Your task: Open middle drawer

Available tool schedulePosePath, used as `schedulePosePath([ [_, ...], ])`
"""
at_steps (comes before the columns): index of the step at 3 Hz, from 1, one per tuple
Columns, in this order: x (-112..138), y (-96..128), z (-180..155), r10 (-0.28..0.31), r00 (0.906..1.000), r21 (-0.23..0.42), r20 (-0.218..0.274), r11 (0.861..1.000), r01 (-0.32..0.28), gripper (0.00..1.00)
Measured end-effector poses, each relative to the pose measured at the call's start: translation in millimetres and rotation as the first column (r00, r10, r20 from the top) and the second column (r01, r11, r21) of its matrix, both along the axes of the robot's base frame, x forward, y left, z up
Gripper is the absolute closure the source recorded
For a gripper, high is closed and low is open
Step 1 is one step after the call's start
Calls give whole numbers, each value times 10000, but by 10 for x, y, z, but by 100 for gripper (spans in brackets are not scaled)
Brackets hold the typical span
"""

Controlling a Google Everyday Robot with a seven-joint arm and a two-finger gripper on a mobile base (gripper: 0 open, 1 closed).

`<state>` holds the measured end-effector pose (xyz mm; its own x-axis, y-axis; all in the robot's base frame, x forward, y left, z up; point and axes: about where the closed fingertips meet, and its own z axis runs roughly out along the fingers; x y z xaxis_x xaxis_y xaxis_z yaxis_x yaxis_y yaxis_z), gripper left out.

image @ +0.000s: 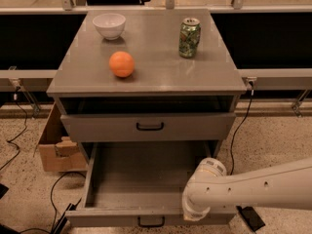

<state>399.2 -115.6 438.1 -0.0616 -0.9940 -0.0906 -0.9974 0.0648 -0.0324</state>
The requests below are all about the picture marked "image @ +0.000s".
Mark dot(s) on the metal railing frame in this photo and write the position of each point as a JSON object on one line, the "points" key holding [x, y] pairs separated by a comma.
{"points": [[285, 78]]}

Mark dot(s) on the black device bottom left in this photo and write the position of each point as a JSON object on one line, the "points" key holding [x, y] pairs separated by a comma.
{"points": [[59, 223]]}

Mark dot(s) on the grey drawer cabinet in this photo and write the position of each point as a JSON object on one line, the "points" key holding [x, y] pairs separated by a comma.
{"points": [[162, 82]]}

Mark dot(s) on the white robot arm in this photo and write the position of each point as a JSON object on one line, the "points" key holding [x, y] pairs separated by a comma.
{"points": [[286, 186]]}

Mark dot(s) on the grey top drawer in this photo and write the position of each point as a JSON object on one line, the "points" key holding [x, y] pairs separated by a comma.
{"points": [[147, 127]]}

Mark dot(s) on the green soda can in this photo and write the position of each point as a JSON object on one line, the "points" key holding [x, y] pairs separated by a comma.
{"points": [[189, 37]]}

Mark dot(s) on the orange fruit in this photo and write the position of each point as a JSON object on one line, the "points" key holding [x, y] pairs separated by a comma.
{"points": [[122, 64]]}

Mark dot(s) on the grey drawer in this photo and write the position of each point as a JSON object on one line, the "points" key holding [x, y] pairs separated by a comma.
{"points": [[147, 127], [137, 183]]}

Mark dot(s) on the white ceramic bowl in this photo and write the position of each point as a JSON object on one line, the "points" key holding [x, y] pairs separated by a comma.
{"points": [[110, 26]]}

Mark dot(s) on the black power adapter right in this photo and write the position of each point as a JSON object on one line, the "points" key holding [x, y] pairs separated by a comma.
{"points": [[251, 218]]}

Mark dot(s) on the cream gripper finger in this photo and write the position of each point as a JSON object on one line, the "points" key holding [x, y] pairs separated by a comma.
{"points": [[193, 217]]}

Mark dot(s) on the brown cardboard box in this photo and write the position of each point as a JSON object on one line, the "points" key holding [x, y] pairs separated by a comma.
{"points": [[57, 151]]}

